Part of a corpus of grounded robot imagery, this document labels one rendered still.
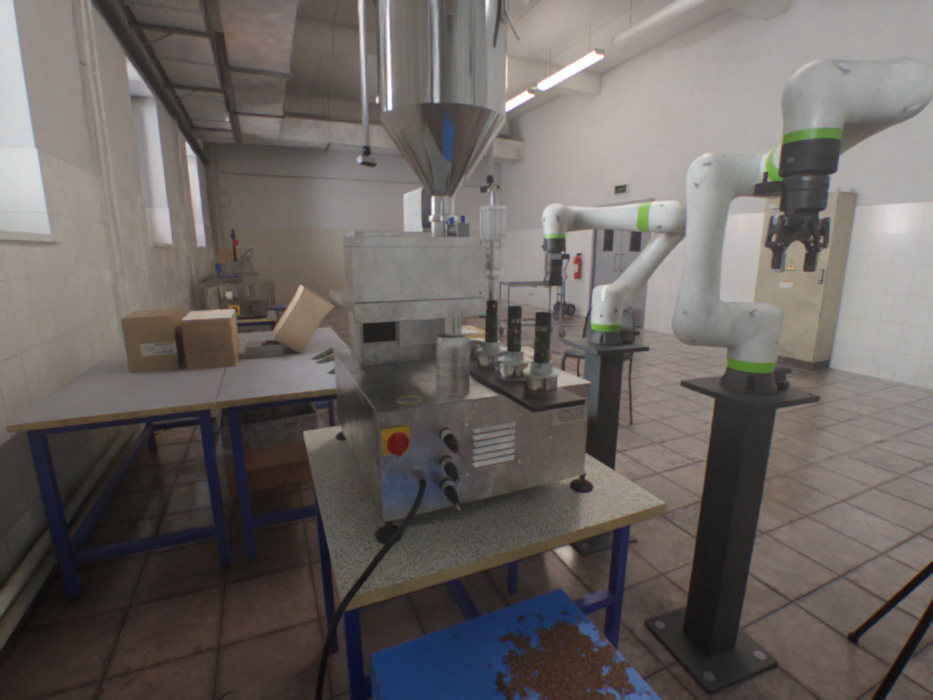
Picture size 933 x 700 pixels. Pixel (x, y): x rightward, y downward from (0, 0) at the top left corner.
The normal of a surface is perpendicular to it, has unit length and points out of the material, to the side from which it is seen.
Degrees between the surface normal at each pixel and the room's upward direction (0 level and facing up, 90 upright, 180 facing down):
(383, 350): 90
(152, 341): 90
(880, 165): 90
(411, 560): 0
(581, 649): 0
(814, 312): 90
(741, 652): 0
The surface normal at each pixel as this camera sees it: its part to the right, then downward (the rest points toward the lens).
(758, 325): -0.17, 0.18
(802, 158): -0.69, 0.15
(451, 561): 0.00, -0.98
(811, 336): -0.91, 0.09
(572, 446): 0.40, 0.20
